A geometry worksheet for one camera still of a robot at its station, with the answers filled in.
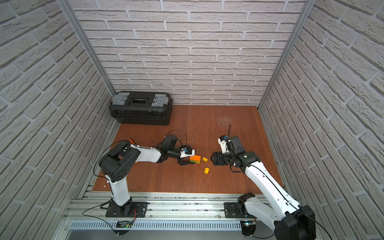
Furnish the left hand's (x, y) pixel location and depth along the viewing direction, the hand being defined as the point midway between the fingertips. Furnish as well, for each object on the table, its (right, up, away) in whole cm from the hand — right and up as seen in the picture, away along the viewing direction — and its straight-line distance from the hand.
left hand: (196, 154), depth 89 cm
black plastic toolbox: (-36, +29, +8) cm, 47 cm away
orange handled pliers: (-44, +7, +10) cm, 46 cm away
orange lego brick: (0, -1, -3) cm, 3 cm away
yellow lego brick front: (+6, -9, -2) cm, 11 cm away
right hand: (+13, +1, -9) cm, 16 cm away
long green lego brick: (-1, -3, -3) cm, 5 cm away
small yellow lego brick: (+6, -3, +1) cm, 7 cm away
